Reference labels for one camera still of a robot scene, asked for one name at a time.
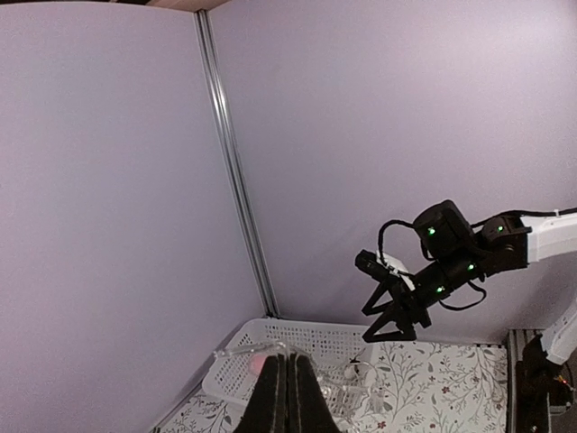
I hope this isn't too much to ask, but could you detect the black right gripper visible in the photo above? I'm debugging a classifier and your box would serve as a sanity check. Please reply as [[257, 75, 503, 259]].
[[362, 265, 450, 343]]

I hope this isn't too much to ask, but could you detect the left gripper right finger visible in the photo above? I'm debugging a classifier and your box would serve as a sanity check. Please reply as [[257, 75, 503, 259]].
[[287, 354, 340, 433]]

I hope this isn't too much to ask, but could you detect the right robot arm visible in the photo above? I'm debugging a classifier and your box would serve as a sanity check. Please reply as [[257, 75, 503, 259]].
[[355, 199, 576, 343]]

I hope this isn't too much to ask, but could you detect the pink pompom ornament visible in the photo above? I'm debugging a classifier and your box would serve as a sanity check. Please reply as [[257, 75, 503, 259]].
[[249, 355, 267, 376]]

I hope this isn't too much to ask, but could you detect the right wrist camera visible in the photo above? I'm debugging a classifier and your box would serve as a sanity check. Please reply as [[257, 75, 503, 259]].
[[354, 250, 389, 283]]

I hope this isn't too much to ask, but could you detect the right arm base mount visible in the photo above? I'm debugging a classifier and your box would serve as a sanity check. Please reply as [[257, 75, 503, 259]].
[[506, 329, 576, 432]]

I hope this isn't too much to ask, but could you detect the right aluminium frame post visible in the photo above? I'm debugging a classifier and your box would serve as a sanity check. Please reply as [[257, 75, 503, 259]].
[[194, 10, 280, 318]]

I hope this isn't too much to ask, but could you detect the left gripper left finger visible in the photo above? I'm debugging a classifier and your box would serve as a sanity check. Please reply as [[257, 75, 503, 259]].
[[234, 355, 287, 433]]

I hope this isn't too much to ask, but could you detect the white plastic basket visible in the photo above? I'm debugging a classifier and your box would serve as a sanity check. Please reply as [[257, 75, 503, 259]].
[[202, 318, 373, 406]]

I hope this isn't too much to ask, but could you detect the clear led light string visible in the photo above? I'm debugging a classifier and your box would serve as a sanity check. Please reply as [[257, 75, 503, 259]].
[[211, 342, 389, 420]]

